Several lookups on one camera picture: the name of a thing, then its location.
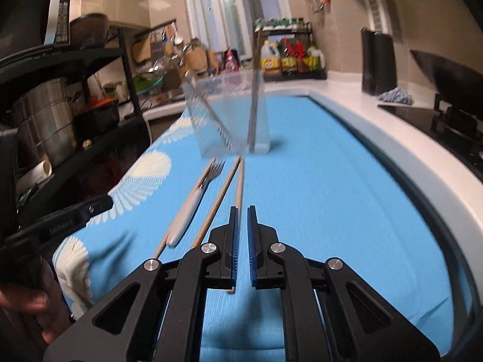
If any clear plastic utensil holder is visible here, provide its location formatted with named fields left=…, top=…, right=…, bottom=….
left=182, top=68, right=271, bottom=159

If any metal colander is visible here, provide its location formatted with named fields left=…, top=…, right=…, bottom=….
left=138, top=66, right=167, bottom=80

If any row of spice jars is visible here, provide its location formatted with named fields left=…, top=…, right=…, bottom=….
left=254, top=17, right=306, bottom=31

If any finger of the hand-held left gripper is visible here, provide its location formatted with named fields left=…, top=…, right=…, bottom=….
left=70, top=194, right=114, bottom=222

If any hanging wooden cutting board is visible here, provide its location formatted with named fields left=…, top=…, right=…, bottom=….
left=132, top=40, right=149, bottom=65

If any person's left hand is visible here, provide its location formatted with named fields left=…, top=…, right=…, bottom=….
left=0, top=254, right=72, bottom=344

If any pink spray bottle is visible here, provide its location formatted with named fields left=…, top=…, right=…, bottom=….
left=222, top=47, right=240, bottom=72

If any black gas cooktop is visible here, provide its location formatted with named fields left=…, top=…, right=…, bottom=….
left=377, top=90, right=483, bottom=176

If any black electric kettle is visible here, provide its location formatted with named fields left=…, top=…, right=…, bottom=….
left=360, top=27, right=398, bottom=97

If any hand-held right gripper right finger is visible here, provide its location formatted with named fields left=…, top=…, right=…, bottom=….
left=247, top=205, right=442, bottom=362

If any black metal shelf rack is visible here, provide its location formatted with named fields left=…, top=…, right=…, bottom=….
left=0, top=26, right=152, bottom=234

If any black microwave oven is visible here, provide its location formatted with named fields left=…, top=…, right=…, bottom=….
left=0, top=0, right=72, bottom=57

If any black condiment rack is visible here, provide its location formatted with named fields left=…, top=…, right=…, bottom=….
left=254, top=18, right=328, bottom=81

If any black pot orange rim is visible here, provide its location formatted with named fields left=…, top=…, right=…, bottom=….
left=73, top=98, right=121, bottom=132

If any black wok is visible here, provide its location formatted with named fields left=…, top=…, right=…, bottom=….
left=409, top=49, right=483, bottom=100

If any blue white dishcloth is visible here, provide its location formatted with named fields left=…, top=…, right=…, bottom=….
left=377, top=87, right=414, bottom=105

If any dark wooden bowl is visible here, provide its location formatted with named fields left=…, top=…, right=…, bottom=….
left=70, top=13, right=110, bottom=48

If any white mug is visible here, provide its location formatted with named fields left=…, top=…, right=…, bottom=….
left=17, top=159, right=53, bottom=193

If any wall vent grille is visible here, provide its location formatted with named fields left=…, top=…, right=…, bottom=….
left=383, top=0, right=402, bottom=40
left=366, top=0, right=380, bottom=31

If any metal kitchen faucet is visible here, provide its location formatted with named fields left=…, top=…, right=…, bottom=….
left=179, top=43, right=212, bottom=78

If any white handled metal fork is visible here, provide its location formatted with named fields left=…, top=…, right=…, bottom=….
left=166, top=156, right=226, bottom=247

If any stainless steel stockpot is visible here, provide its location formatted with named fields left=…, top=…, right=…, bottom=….
left=11, top=77, right=76, bottom=168

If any dark sauce bottle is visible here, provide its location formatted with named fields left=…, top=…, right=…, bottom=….
left=298, top=41, right=310, bottom=72

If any large plastic jug yellow label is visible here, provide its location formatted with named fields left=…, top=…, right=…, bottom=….
left=260, top=40, right=282, bottom=74

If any yellow cooking oil bottle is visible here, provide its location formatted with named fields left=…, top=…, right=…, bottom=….
left=307, top=47, right=325, bottom=72

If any green basin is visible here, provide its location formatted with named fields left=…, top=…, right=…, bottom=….
left=132, top=75, right=165, bottom=95

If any blue printed tablecloth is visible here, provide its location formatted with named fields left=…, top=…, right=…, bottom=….
left=53, top=96, right=455, bottom=362

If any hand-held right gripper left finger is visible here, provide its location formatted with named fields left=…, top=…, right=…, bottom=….
left=43, top=207, right=240, bottom=362

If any metal grater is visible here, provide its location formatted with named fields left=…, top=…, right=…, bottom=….
left=150, top=32, right=164, bottom=61

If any red capped sauce bottle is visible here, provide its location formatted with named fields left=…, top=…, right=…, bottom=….
left=281, top=40, right=299, bottom=73

